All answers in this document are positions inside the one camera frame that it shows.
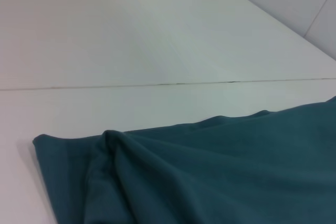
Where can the teal t-shirt with FREE print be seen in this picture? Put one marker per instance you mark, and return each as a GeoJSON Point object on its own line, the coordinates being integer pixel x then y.
{"type": "Point", "coordinates": [210, 174]}

